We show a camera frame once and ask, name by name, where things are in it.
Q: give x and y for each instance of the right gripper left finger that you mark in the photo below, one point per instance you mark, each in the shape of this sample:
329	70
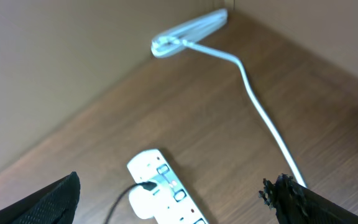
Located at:
53	204

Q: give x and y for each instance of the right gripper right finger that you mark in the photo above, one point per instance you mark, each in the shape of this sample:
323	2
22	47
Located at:
295	204

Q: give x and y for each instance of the white USB charger plug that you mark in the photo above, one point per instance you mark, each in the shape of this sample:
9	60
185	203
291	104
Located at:
142	202

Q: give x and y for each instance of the white power strip socket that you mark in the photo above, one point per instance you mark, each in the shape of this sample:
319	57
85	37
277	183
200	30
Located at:
174	204

